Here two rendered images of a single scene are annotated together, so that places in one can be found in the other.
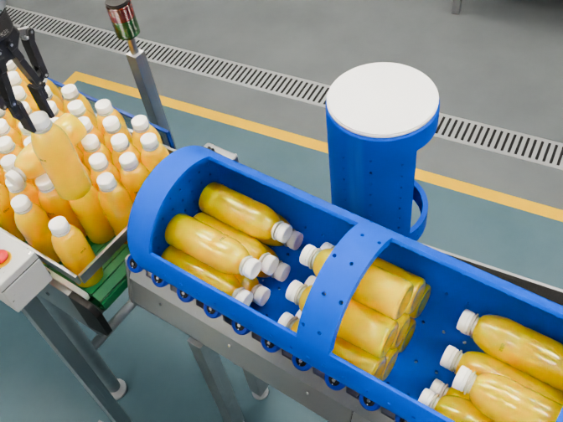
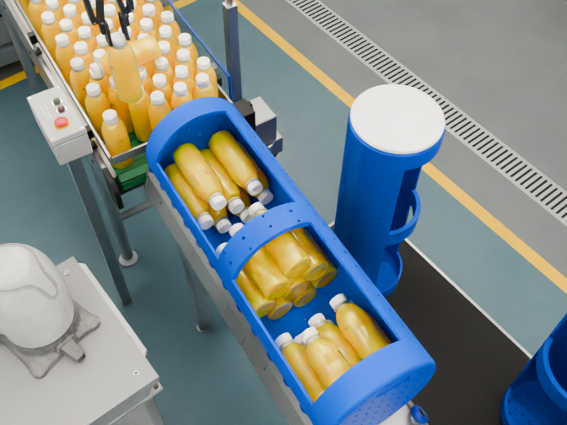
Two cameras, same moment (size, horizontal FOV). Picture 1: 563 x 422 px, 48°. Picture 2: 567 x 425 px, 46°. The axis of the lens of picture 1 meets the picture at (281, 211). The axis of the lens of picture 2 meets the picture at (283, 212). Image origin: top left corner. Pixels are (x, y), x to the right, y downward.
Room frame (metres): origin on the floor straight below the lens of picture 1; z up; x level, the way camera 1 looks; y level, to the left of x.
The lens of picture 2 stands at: (-0.22, -0.36, 2.46)
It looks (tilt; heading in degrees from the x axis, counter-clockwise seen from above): 54 degrees down; 16
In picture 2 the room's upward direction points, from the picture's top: 1 degrees clockwise
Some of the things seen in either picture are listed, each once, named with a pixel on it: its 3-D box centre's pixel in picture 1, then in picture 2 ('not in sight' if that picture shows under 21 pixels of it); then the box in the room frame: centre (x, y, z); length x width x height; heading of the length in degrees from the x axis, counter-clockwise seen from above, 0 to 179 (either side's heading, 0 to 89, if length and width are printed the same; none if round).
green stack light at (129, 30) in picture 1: (125, 24); not in sight; (1.46, 0.32, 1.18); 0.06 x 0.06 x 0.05
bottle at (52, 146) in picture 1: (59, 158); (124, 69); (0.95, 0.42, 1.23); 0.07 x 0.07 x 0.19
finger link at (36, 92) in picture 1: (41, 100); (123, 26); (0.96, 0.41, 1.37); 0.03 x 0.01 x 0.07; 48
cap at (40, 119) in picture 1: (38, 120); (117, 39); (0.95, 0.42, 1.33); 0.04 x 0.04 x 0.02
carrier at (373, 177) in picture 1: (379, 210); (378, 207); (1.20, -0.29, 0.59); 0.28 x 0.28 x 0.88
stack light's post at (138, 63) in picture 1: (181, 187); (237, 121); (1.46, 0.32, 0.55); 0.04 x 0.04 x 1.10; 48
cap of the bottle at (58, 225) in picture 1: (59, 225); (110, 116); (0.89, 0.47, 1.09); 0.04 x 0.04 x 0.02
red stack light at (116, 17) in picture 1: (120, 9); not in sight; (1.46, 0.32, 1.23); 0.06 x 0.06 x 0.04
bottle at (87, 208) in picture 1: (90, 209); (142, 113); (1.02, 0.45, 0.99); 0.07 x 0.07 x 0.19
